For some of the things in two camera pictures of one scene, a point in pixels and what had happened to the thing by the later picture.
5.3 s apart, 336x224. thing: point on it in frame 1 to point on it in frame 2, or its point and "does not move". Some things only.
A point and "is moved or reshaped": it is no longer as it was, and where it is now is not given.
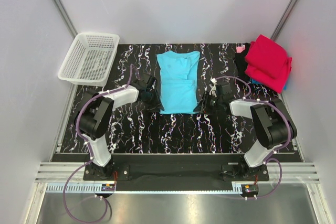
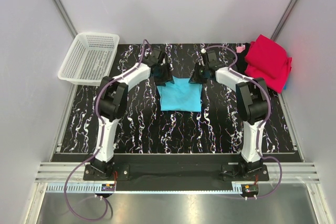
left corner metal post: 62,11 does not move
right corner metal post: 291,4 does not move
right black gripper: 202,107 to 194,78
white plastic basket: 91,59 does not move
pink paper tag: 239,49 does not move
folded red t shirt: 268,65 does not move
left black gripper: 157,104 to 167,78
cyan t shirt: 178,82 is moved or reshaped
